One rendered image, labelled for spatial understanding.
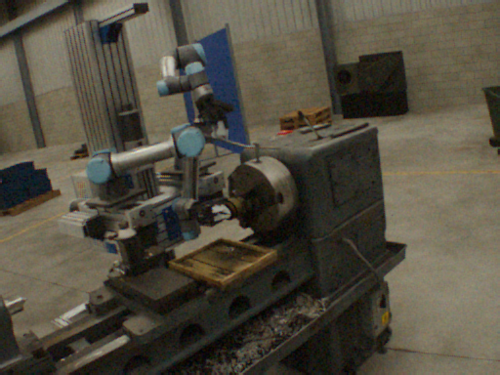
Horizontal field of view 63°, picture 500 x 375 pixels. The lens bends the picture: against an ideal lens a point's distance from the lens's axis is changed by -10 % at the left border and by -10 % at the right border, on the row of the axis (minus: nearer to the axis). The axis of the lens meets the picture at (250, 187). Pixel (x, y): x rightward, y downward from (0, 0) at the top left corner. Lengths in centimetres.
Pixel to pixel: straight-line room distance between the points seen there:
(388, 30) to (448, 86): 208
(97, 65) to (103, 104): 20
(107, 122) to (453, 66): 1017
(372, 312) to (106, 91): 176
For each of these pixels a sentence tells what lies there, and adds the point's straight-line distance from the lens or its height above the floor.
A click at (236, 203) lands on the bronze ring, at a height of 110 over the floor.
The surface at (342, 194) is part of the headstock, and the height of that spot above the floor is 100.
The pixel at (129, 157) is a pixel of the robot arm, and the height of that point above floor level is 135.
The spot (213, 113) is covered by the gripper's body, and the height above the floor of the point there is 147.
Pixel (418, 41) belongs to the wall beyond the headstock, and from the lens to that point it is 1182.
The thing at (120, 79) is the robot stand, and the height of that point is 170.
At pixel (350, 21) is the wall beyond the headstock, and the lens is 1225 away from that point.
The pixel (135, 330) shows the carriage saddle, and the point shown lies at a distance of 150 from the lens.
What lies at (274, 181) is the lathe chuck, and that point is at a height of 116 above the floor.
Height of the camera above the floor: 163
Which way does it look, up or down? 15 degrees down
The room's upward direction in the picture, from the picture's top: 10 degrees counter-clockwise
